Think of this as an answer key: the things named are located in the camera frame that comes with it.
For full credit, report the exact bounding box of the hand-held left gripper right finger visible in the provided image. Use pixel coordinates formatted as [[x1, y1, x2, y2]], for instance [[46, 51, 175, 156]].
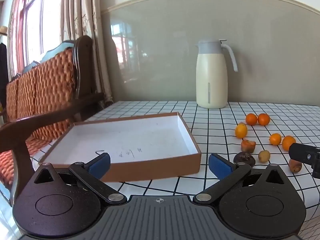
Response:
[[196, 153, 288, 203]]

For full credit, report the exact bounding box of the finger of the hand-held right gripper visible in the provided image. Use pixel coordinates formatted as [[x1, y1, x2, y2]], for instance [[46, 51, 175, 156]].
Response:
[[289, 142, 320, 166]]

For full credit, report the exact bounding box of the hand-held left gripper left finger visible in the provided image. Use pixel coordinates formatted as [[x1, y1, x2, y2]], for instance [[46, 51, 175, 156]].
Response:
[[34, 152, 127, 203]]

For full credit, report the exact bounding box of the small orange mandarin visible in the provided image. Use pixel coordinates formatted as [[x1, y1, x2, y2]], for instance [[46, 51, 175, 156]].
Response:
[[269, 133, 282, 146], [282, 135, 296, 152]]

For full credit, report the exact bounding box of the dark brown round fruit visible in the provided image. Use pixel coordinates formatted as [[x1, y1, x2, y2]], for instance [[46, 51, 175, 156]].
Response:
[[233, 152, 256, 167]]

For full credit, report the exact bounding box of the small yellowish brown fruit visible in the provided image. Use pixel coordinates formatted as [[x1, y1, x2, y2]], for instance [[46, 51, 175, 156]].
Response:
[[258, 150, 271, 163]]

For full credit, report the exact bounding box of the yellowish orange mandarin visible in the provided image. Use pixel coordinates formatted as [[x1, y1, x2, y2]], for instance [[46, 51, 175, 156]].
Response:
[[235, 122, 248, 139]]

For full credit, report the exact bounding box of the brown cardboard box tray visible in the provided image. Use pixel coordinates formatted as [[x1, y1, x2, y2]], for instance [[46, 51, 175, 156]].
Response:
[[38, 112, 202, 182]]

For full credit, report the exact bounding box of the orange tangerine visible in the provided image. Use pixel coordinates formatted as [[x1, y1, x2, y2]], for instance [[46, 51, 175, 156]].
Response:
[[258, 113, 270, 126], [245, 113, 258, 126]]

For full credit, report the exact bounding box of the white checked tablecloth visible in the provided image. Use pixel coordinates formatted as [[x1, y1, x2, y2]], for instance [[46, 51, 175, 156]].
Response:
[[32, 101, 320, 240]]

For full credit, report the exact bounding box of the cream thermos jug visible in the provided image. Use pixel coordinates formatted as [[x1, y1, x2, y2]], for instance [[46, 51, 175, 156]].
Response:
[[196, 39, 238, 109]]

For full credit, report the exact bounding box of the orange tufted sofa cushion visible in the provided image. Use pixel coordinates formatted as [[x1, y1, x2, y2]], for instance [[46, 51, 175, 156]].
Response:
[[0, 47, 77, 188]]

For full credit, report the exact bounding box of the beige patterned curtain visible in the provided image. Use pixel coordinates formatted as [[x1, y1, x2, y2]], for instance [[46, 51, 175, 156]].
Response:
[[59, 0, 114, 105]]

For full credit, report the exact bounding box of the black hanging jacket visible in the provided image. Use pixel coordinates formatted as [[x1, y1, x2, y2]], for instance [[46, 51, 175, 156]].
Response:
[[0, 42, 10, 110]]

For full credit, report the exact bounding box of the red-brown framed window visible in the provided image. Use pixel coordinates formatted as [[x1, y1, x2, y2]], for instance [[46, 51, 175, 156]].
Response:
[[10, 0, 66, 80]]

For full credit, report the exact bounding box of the dark wooden sofa frame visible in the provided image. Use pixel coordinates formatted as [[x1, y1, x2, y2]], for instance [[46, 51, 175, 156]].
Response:
[[0, 35, 105, 207]]

